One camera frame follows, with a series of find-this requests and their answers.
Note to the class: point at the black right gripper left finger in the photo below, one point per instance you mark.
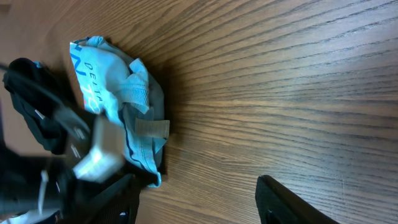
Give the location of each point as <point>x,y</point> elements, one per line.
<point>117,204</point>

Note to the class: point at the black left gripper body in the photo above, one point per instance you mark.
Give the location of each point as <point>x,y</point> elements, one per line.
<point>49,110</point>

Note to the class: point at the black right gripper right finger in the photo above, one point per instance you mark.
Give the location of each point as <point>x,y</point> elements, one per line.
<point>276,204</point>

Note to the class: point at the light blue printed t-shirt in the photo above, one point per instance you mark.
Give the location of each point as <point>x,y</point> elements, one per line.
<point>120,86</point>

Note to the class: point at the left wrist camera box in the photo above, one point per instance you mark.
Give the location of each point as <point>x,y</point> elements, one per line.
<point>106,154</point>

